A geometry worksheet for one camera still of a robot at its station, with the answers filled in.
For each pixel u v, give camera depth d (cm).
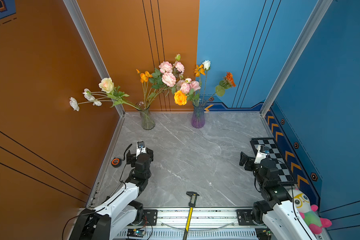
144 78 87
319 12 71
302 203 71
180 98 72
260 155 69
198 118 103
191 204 77
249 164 70
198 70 94
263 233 70
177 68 81
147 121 105
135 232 71
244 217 72
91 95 78
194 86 92
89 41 81
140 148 70
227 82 86
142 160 63
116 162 89
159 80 77
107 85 72
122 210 52
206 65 90
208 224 72
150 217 74
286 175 84
